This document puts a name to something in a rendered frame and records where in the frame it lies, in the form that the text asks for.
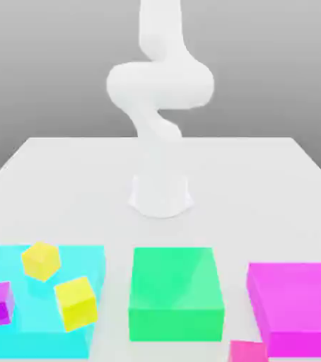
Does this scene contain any small pink cube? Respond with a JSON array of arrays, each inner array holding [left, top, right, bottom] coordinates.
[[228, 339, 269, 362]]

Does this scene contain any small yellow cube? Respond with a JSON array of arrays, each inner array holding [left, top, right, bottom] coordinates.
[[21, 240, 62, 283], [53, 276, 98, 333]]

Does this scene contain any large magenta box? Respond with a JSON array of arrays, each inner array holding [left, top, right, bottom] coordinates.
[[246, 262, 321, 358]]

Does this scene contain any large green box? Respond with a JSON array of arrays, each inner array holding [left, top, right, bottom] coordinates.
[[128, 247, 226, 343]]

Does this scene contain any large cyan box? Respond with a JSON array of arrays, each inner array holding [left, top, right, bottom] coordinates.
[[0, 245, 105, 360]]

